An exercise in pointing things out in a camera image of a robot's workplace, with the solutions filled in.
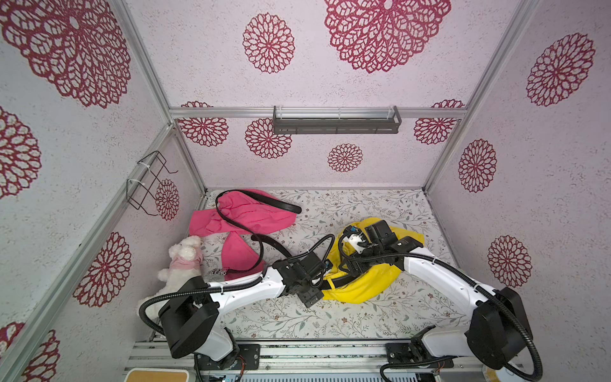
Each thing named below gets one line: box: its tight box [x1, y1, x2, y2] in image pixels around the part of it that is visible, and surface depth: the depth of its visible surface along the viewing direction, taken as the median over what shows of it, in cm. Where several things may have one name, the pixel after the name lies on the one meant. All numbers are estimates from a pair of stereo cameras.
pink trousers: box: [189, 189, 297, 281], surface depth 105 cm
